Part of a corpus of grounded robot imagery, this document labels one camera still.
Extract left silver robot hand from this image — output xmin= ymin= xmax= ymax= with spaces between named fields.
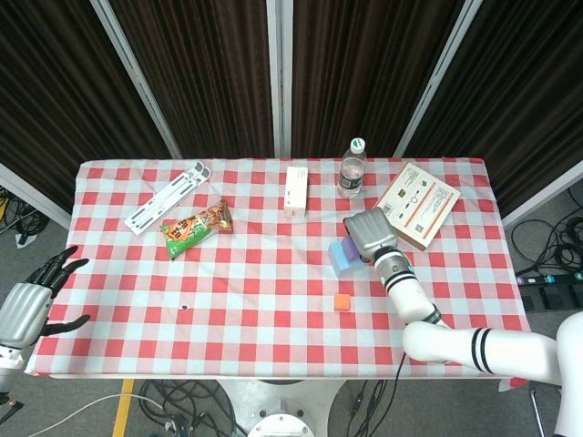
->
xmin=0 ymin=245 xmax=91 ymax=351

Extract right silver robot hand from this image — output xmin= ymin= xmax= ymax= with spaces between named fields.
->
xmin=342 ymin=207 xmax=402 ymax=265

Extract purple block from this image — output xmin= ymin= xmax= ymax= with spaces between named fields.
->
xmin=340 ymin=235 xmax=363 ymax=260

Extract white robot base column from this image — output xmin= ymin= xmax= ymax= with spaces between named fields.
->
xmin=218 ymin=380 xmax=347 ymax=437

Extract blue block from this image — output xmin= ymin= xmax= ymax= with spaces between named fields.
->
xmin=328 ymin=239 xmax=368 ymax=278

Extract clear plastic water bottle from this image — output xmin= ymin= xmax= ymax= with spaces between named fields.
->
xmin=336 ymin=137 xmax=368 ymax=199

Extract flat orange white product box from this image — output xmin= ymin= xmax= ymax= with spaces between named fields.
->
xmin=373 ymin=162 xmax=462 ymax=252

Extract white rectangular carton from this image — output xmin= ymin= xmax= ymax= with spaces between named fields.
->
xmin=283 ymin=166 xmax=310 ymax=219

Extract red white checkered tablecloth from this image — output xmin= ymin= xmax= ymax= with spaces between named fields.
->
xmin=25 ymin=157 xmax=538 ymax=391

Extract dark brown corrugated panel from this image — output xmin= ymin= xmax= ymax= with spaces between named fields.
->
xmin=108 ymin=0 xmax=277 ymax=159
xmin=0 ymin=0 xmax=172 ymax=213
xmin=403 ymin=0 xmax=583 ymax=218
xmin=291 ymin=0 xmax=465 ymax=158

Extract white folding laptop stand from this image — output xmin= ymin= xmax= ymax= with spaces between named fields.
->
xmin=124 ymin=161 xmax=213 ymax=237

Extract green snack bag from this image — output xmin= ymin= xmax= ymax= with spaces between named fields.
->
xmin=159 ymin=198 xmax=234 ymax=261

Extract black foot pedal unit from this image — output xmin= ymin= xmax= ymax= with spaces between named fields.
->
xmin=520 ymin=285 xmax=583 ymax=313

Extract black floor cable bundle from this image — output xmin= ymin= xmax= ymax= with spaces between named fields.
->
xmin=136 ymin=380 xmax=247 ymax=437
xmin=0 ymin=186 xmax=51 ymax=249
xmin=509 ymin=186 xmax=583 ymax=274

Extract white floor cable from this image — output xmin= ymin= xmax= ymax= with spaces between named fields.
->
xmin=26 ymin=393 xmax=165 ymax=437

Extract grey metal partition post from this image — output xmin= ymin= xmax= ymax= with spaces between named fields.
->
xmin=502 ymin=161 xmax=583 ymax=228
xmin=266 ymin=0 xmax=293 ymax=159
xmin=392 ymin=0 xmax=484 ymax=158
xmin=0 ymin=162 xmax=73 ymax=229
xmin=89 ymin=0 xmax=183 ymax=159

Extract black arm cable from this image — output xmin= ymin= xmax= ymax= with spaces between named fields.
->
xmin=391 ymin=348 xmax=409 ymax=383

